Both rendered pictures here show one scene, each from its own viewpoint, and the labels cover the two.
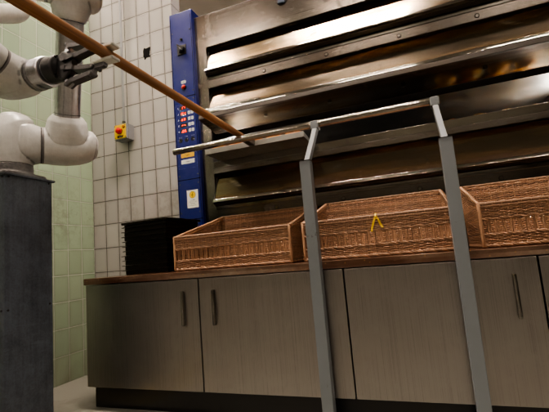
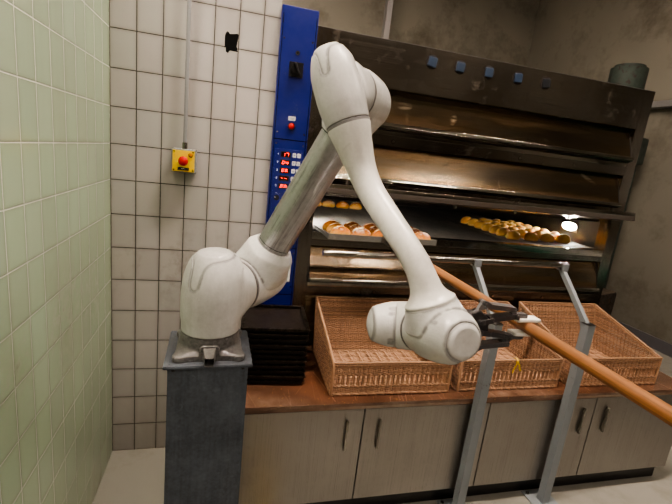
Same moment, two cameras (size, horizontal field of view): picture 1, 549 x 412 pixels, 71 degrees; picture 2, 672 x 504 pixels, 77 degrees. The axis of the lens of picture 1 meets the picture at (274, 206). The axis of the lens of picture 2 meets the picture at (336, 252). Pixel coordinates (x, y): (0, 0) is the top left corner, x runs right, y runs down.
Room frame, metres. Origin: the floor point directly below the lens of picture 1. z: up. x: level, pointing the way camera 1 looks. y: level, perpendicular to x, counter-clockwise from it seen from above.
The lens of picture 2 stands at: (0.46, 1.40, 1.55)
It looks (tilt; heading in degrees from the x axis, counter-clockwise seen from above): 13 degrees down; 325
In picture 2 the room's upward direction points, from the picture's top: 7 degrees clockwise
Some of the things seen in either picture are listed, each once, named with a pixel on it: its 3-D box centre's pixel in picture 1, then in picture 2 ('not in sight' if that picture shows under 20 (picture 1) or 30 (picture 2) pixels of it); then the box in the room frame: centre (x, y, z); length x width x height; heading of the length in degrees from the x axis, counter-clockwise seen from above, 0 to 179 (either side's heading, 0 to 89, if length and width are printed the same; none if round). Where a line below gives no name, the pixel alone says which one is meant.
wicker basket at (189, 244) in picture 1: (251, 235); (377, 341); (1.84, 0.12, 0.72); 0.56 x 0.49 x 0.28; 70
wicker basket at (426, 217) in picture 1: (378, 221); (485, 340); (1.64, -0.43, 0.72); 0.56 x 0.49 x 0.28; 70
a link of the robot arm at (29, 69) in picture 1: (43, 73); not in sight; (1.06, 0.64, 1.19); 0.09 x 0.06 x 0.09; 161
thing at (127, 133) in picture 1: (123, 132); (184, 160); (2.36, 0.91, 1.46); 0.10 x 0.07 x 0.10; 70
